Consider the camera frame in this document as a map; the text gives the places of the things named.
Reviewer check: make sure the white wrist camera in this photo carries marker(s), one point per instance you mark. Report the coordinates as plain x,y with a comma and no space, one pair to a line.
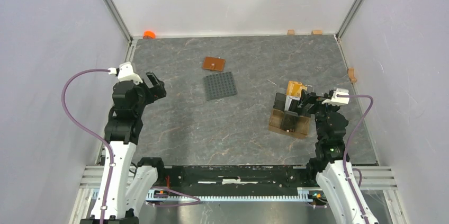
125,72
337,97

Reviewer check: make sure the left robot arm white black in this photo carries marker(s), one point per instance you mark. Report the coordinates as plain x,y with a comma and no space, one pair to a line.
120,201

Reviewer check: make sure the dark grey studded baseplate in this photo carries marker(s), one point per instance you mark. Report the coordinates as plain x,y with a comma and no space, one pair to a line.
219,86

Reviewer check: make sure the orange round cap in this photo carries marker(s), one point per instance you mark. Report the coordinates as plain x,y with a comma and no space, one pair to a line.
148,35

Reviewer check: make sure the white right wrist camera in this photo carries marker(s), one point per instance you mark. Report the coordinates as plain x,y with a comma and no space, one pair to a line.
337,97

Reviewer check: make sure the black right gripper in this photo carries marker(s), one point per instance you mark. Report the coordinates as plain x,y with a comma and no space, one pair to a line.
311,98

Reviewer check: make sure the white slotted cable duct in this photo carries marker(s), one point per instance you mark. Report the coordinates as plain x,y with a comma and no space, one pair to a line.
298,196

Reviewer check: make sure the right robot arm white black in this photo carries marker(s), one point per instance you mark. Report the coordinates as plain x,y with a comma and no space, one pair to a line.
331,168

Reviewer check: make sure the black credit card stack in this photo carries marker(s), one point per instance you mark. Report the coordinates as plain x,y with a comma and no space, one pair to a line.
279,102

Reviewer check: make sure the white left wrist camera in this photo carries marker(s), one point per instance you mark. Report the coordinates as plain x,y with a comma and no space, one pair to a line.
125,72

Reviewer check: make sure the brown leather card holder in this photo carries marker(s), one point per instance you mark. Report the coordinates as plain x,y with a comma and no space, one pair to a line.
214,63

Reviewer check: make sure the curved wooden piece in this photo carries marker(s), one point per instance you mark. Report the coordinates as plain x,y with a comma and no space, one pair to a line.
351,75

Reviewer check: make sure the gold credit card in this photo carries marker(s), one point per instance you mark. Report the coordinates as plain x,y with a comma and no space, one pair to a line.
295,88

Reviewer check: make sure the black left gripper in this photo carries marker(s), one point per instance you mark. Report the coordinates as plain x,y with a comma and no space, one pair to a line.
155,92

